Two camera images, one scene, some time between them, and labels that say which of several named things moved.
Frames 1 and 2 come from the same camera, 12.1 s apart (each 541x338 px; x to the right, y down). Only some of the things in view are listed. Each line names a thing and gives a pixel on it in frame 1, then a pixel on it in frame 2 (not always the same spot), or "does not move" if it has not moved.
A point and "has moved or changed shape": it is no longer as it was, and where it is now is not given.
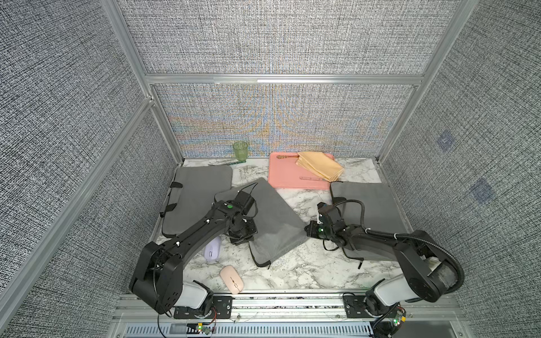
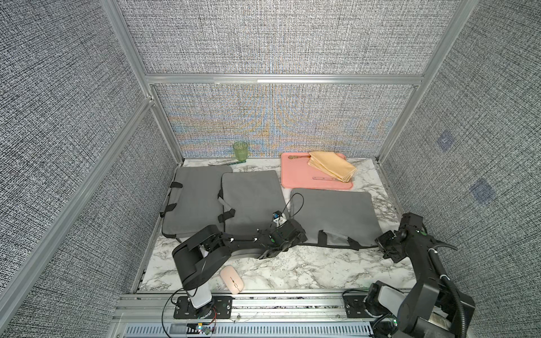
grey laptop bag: x=280 y=229 has moved or changed shape
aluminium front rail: x=294 y=315 does not move
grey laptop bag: x=378 y=214 has moved or changed shape
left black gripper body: x=246 y=232 to x=298 y=240
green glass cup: x=241 y=148 does not move
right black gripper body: x=317 y=231 to x=387 y=243
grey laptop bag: x=193 y=190 does not move
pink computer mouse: x=232 y=279 does not move
